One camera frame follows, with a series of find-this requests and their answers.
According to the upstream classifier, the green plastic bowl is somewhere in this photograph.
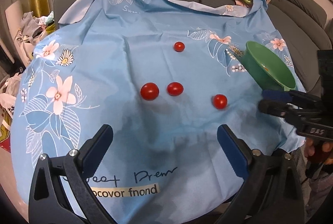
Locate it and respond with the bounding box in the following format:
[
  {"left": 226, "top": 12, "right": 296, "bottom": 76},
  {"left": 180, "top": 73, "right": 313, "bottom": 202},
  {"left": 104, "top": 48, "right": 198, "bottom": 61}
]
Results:
[{"left": 236, "top": 41, "right": 297, "bottom": 92}]

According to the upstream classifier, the red cherry tomato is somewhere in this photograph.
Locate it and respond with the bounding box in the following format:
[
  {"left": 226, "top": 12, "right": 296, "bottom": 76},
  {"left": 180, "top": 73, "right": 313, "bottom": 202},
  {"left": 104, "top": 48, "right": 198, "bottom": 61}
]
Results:
[
  {"left": 140, "top": 83, "right": 159, "bottom": 101},
  {"left": 173, "top": 41, "right": 185, "bottom": 52},
  {"left": 166, "top": 82, "right": 184, "bottom": 96},
  {"left": 212, "top": 94, "right": 227, "bottom": 110}
]

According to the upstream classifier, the right human hand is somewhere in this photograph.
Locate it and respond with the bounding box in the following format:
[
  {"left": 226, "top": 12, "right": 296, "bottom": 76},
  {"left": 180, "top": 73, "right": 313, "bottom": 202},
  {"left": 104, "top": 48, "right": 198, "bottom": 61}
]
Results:
[{"left": 304, "top": 138, "right": 333, "bottom": 165}]

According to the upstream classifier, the grey sofa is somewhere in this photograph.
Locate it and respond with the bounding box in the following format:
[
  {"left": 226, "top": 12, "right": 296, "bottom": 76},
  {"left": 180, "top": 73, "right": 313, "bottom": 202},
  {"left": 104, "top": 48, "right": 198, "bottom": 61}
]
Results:
[{"left": 54, "top": 0, "right": 332, "bottom": 94}]

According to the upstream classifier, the blue floral cloth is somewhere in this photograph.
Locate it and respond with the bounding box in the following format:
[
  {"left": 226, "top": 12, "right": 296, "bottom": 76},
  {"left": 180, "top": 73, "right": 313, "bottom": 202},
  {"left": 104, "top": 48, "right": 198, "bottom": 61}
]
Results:
[{"left": 10, "top": 0, "right": 307, "bottom": 219}]

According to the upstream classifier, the clutter pile of clothes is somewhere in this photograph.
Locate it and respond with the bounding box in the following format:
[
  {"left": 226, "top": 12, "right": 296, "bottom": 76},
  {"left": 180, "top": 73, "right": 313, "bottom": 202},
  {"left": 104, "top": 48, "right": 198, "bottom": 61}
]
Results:
[{"left": 1, "top": 12, "right": 54, "bottom": 143}]

